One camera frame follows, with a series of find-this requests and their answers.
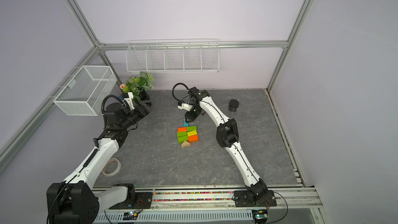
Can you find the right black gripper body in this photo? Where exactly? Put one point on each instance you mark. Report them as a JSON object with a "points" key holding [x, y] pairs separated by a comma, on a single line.
{"points": [[193, 113]]}

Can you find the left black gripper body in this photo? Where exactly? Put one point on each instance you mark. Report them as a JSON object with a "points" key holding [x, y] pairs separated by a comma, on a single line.
{"points": [[133, 116]]}

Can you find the green block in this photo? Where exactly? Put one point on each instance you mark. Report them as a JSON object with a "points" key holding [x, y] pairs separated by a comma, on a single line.
{"points": [[191, 128], [182, 139], [183, 133]]}

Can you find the orange block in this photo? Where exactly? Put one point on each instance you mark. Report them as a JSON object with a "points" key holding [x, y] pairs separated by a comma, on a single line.
{"points": [[183, 129], [193, 138]]}

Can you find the yellow block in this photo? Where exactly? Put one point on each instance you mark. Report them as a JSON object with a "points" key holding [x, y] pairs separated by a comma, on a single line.
{"points": [[192, 133]]}

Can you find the tan wooden triangle block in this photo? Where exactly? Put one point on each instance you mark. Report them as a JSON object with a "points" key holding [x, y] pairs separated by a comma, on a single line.
{"points": [[185, 144]]}

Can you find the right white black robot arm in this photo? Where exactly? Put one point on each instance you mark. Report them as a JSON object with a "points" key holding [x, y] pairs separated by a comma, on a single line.
{"points": [[227, 137]]}

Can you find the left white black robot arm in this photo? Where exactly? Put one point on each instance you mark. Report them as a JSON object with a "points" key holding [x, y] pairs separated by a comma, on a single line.
{"points": [[73, 200]]}

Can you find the green potted plant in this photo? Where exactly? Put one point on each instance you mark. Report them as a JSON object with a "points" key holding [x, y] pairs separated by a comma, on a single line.
{"points": [[138, 86]]}

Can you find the black cylinder container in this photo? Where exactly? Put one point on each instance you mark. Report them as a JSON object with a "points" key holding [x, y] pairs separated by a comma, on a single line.
{"points": [[233, 105]]}

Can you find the white mesh side basket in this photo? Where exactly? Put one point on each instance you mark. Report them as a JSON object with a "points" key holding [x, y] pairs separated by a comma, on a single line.
{"points": [[85, 91]]}

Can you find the tape roll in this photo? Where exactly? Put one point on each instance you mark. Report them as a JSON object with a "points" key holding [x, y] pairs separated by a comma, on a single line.
{"points": [[112, 167]]}

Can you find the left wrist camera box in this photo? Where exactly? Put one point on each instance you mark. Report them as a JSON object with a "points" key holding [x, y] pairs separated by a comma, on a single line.
{"points": [[129, 99]]}

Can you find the long white wire basket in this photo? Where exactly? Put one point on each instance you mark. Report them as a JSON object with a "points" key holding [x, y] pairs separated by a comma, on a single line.
{"points": [[172, 55]]}

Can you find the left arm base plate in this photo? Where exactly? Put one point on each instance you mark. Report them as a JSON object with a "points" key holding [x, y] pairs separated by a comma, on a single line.
{"points": [[142, 200]]}

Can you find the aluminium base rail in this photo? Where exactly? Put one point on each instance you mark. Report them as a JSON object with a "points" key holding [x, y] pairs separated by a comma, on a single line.
{"points": [[221, 198]]}

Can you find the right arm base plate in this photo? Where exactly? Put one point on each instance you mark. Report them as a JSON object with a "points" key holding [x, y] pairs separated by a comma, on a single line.
{"points": [[245, 198]]}

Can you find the white vented cable duct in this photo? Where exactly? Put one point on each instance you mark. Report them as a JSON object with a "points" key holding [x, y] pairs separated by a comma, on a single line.
{"points": [[177, 217]]}

